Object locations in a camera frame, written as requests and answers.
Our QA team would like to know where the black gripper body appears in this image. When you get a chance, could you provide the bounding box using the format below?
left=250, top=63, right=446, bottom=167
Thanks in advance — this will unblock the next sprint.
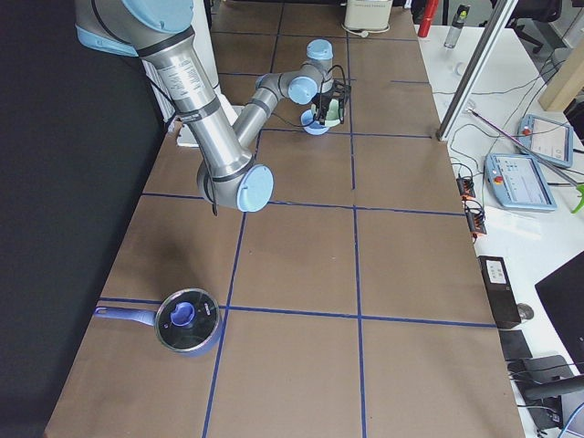
left=316, top=92, right=338, bottom=120

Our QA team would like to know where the orange black connector strip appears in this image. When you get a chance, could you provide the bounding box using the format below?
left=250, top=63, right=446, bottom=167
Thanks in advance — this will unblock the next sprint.
left=456, top=175, right=487, bottom=240

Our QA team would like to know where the white mounting post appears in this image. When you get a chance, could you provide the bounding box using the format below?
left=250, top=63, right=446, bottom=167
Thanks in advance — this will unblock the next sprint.
left=180, top=1, right=237, bottom=154

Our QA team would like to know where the red bottle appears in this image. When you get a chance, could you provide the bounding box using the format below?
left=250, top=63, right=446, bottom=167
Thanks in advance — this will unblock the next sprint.
left=417, top=0, right=440, bottom=38

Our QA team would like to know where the near blue teach pendant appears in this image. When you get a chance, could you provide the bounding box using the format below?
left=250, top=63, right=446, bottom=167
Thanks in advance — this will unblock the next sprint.
left=485, top=153, right=557, bottom=212

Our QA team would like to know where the aluminium frame post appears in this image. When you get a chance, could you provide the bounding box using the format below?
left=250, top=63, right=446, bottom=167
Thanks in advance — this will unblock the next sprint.
left=436, top=0, right=518, bottom=141

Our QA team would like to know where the green bowl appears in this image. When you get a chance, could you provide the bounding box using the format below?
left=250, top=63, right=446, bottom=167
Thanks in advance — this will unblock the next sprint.
left=308, top=99, right=345, bottom=128

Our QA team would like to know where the blue teach pendant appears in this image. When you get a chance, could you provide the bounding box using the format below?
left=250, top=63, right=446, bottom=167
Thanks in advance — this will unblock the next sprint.
left=517, top=114, right=574, bottom=169
left=485, top=153, right=557, bottom=212

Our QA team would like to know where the far blue teach pendant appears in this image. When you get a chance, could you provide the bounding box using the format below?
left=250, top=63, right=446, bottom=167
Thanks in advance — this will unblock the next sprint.
left=517, top=114, right=574, bottom=169

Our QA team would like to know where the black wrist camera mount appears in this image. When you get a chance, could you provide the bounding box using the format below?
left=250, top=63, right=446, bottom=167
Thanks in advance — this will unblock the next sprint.
left=312, top=79, right=351, bottom=106

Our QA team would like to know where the wooden board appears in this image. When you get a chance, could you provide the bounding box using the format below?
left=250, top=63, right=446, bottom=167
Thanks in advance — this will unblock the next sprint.
left=538, top=39, right=583, bottom=112

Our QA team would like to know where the clear water bottle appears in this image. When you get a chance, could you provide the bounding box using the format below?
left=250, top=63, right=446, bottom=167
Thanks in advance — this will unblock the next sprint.
left=443, top=4, right=470, bottom=49

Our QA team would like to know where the blue bowl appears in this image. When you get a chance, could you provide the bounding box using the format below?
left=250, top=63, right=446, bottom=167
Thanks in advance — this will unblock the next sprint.
left=300, top=109, right=329, bottom=136

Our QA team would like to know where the purple pot with glass lid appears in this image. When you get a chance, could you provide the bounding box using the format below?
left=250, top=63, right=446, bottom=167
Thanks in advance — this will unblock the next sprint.
left=93, top=288, right=223, bottom=357

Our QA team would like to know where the black monitor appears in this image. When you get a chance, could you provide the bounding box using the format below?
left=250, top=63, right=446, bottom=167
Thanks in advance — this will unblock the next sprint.
left=536, top=254, right=583, bottom=371

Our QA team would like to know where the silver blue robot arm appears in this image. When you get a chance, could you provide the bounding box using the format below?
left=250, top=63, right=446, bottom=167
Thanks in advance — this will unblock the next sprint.
left=75, top=0, right=350, bottom=212

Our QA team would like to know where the black power box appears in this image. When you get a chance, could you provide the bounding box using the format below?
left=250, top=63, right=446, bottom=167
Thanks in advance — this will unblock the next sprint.
left=477, top=255, right=521, bottom=329

